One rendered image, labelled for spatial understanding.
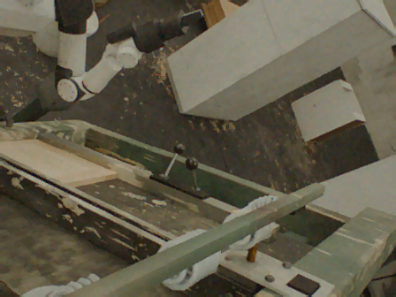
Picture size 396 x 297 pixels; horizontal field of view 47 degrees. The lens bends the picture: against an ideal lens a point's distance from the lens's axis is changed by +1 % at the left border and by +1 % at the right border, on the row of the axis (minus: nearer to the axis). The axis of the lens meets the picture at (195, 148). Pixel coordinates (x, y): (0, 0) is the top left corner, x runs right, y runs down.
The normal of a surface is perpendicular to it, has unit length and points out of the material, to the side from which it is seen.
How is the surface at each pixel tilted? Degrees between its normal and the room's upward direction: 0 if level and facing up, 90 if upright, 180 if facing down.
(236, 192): 90
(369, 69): 90
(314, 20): 90
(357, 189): 90
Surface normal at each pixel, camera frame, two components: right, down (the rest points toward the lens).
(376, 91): -0.60, -0.04
